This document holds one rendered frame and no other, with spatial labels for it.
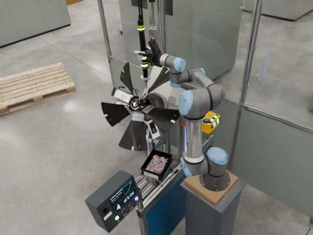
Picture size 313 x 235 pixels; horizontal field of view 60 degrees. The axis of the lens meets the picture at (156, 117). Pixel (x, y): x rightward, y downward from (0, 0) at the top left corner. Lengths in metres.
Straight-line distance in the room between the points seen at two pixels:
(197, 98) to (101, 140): 2.50
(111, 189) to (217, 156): 0.60
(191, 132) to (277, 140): 1.25
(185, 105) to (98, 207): 0.65
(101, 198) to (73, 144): 2.31
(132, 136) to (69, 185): 1.37
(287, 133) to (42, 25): 6.37
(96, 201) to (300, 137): 1.66
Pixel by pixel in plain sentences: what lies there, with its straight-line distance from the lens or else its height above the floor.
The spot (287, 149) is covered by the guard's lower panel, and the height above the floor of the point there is 0.72.
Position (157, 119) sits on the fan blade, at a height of 1.18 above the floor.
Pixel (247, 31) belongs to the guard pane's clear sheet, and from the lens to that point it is 2.19.
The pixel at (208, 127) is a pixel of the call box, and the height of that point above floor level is 1.06.
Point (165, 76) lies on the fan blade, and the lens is 2.00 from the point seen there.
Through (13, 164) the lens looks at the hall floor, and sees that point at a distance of 3.78.
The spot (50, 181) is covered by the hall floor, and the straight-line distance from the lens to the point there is 3.37.
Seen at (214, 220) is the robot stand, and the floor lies 0.86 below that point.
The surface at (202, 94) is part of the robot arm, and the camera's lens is 1.30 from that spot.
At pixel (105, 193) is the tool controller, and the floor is 1.25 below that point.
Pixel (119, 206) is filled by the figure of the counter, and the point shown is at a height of 1.16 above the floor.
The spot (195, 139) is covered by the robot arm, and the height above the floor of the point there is 1.43.
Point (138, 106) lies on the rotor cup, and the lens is 2.03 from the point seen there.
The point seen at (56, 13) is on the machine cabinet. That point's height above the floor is 0.41.
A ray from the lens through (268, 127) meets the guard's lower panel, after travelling 2.47.
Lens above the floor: 2.39
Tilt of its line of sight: 38 degrees down
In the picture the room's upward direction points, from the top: 4 degrees counter-clockwise
